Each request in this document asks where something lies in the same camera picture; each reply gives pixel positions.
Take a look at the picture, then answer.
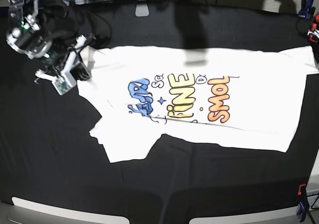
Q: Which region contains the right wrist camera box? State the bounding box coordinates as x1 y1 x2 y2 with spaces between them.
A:
51 76 77 96

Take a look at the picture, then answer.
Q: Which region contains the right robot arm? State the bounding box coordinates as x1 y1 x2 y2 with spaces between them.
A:
6 0 95 87

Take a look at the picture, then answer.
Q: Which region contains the red clamp front right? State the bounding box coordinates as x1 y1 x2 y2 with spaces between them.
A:
297 184 309 223

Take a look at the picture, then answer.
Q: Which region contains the white printed t-shirt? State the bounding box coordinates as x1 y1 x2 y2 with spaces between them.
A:
77 46 318 163

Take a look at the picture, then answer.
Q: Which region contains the red clamp back right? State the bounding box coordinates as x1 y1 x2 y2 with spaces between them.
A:
307 13 319 43

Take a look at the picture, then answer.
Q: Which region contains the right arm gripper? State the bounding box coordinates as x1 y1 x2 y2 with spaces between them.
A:
35 34 96 84

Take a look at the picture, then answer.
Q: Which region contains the grey table mount plate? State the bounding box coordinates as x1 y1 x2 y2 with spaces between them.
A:
135 2 150 17

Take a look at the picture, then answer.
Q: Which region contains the red clamp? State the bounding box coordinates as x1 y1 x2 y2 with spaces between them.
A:
297 184 309 223
307 13 319 43

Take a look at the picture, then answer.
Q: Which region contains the black table cloth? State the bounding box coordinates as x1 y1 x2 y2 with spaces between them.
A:
0 1 319 224

